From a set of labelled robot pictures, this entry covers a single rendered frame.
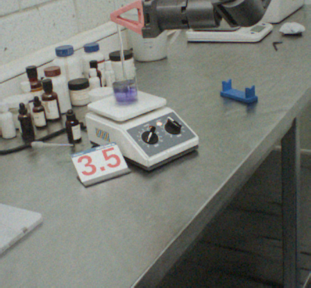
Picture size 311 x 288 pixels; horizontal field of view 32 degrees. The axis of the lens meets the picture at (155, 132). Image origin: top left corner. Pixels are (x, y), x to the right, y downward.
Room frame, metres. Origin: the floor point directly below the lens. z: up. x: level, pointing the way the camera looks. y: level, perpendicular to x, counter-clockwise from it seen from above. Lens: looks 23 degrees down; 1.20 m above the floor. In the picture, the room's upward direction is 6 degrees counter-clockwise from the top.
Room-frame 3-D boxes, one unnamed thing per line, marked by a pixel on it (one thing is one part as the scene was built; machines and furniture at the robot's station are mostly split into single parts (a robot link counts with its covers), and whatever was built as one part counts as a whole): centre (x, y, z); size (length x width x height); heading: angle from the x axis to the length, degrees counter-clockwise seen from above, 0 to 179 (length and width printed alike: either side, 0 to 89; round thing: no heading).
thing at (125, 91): (1.02, 0.05, 0.87); 0.06 x 0.05 x 0.08; 1
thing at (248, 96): (1.23, -0.21, 0.77); 0.10 x 0.03 x 0.04; 32
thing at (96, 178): (0.90, 0.11, 0.77); 0.09 x 0.06 x 0.04; 115
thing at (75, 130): (1.08, 0.17, 0.78); 0.03 x 0.03 x 0.07
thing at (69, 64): (1.39, 0.21, 0.81); 0.07 x 0.07 x 0.13
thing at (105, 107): (1.03, 0.05, 0.83); 0.12 x 0.12 x 0.01; 37
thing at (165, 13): (1.00, -0.05, 1.01); 0.10 x 0.07 x 0.07; 160
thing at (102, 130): (1.01, 0.04, 0.79); 0.22 x 0.13 x 0.08; 37
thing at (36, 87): (1.31, 0.29, 0.80); 0.04 x 0.04 x 0.11
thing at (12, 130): (1.14, 0.33, 0.79); 0.03 x 0.03 x 0.08
